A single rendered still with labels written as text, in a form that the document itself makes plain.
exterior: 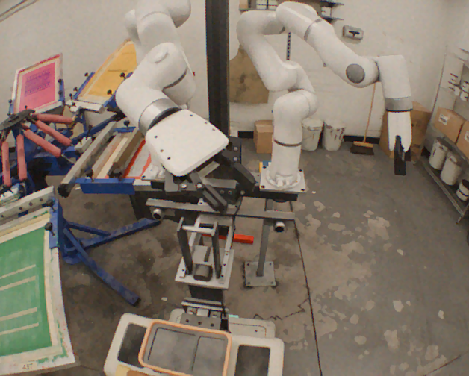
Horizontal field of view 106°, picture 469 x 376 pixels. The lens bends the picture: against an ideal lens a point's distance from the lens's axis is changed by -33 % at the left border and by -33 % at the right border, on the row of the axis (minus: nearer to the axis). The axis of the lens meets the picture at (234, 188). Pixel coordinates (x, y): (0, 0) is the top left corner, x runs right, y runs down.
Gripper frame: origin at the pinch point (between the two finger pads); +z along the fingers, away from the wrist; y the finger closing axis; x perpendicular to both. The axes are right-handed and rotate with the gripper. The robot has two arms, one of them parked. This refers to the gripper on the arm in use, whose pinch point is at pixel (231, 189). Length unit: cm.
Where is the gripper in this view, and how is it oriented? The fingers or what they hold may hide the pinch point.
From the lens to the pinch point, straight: 36.5
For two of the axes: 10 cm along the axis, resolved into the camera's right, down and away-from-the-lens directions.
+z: 6.9, 6.6, -3.0
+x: 1.0, -4.8, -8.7
